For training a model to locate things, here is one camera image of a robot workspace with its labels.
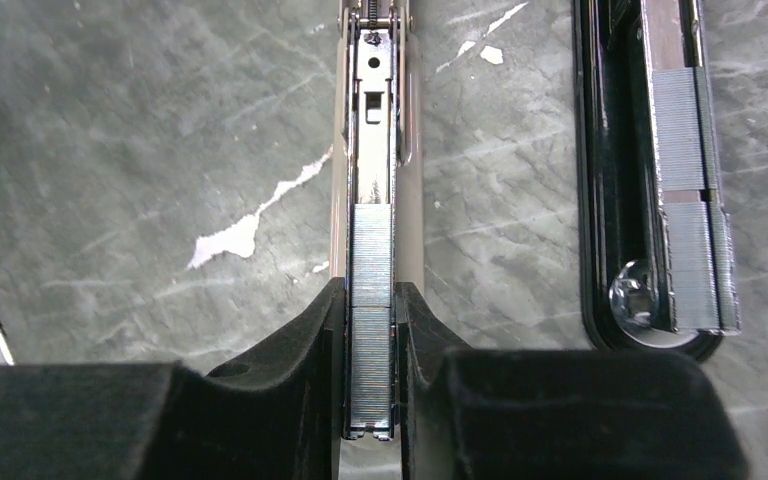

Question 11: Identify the silver staple strip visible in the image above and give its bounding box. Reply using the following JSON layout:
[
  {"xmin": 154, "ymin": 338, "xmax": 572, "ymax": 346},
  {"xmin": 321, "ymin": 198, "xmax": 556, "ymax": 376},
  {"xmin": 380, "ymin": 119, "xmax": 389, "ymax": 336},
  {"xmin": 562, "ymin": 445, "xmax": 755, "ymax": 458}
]
[
  {"xmin": 349, "ymin": 307, "xmax": 393, "ymax": 436},
  {"xmin": 651, "ymin": 67, "xmax": 720, "ymax": 191},
  {"xmin": 664, "ymin": 202, "xmax": 741, "ymax": 335}
]

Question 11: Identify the beige black stapler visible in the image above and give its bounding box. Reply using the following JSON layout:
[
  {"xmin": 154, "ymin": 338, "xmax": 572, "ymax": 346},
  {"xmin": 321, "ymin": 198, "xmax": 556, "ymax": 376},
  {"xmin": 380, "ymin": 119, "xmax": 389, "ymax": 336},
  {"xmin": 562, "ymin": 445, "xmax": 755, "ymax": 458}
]
[{"xmin": 329, "ymin": 1, "xmax": 422, "ymax": 441}]

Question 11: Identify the small white staple piece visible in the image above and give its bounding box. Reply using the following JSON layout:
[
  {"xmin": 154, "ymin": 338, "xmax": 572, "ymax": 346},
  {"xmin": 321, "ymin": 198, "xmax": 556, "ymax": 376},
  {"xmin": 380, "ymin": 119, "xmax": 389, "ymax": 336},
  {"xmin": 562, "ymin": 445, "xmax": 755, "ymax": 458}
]
[{"xmin": 350, "ymin": 204, "xmax": 393, "ymax": 308}]

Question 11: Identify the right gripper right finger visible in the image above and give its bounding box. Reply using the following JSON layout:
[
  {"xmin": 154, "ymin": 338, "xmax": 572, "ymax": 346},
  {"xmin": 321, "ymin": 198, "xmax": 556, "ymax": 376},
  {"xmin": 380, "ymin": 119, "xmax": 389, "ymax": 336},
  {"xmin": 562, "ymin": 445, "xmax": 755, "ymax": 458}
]
[{"xmin": 395, "ymin": 282, "xmax": 750, "ymax": 479}]

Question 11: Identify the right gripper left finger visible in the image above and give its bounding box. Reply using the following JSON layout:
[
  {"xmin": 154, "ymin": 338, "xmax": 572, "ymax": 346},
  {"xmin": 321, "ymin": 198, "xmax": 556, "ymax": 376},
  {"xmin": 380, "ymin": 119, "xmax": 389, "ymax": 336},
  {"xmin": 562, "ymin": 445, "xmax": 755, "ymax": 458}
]
[{"xmin": 0, "ymin": 278, "xmax": 344, "ymax": 479}]

